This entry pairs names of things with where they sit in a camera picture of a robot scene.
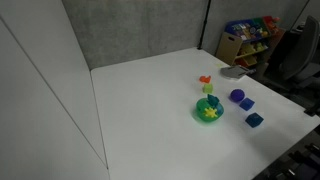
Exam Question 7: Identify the dark blue block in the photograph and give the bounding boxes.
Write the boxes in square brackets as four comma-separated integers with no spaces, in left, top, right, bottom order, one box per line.
[245,112,265,129]

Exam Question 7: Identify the green bowl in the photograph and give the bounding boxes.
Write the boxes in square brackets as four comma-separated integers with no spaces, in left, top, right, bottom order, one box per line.
[195,97,225,123]

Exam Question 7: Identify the light green block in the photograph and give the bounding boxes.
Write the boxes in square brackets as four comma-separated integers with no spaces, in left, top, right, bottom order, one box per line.
[202,83,214,94]

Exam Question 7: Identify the orange toy piece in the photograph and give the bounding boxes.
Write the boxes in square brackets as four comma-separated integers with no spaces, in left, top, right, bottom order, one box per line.
[198,75,212,84]

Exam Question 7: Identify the teal toy piece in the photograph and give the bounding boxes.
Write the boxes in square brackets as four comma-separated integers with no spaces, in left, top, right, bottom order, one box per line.
[206,93,220,108]

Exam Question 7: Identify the yellow star toy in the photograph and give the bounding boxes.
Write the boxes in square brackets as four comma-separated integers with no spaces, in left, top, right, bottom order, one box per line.
[203,107,219,119]

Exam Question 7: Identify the purple ball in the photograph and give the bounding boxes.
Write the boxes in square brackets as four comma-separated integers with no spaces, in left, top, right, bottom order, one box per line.
[229,88,246,103]

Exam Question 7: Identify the grey tray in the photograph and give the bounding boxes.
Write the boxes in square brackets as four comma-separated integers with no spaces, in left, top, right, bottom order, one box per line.
[219,65,256,80]

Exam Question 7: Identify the black pole with clamp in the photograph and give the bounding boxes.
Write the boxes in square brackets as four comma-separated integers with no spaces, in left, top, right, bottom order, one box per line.
[197,0,212,51]

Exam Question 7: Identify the toy shelf with colourful bins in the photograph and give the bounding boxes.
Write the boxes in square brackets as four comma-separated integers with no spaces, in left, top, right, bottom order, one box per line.
[215,15,287,69]

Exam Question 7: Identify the black equipment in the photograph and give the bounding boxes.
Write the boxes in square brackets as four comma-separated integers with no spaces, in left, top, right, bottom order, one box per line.
[253,131,320,180]

